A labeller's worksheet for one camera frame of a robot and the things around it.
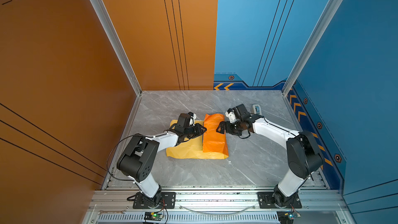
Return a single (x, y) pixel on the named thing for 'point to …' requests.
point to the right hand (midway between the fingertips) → (221, 131)
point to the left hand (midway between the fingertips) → (206, 128)
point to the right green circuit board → (285, 216)
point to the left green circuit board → (153, 216)
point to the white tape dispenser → (256, 109)
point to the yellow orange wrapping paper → (211, 144)
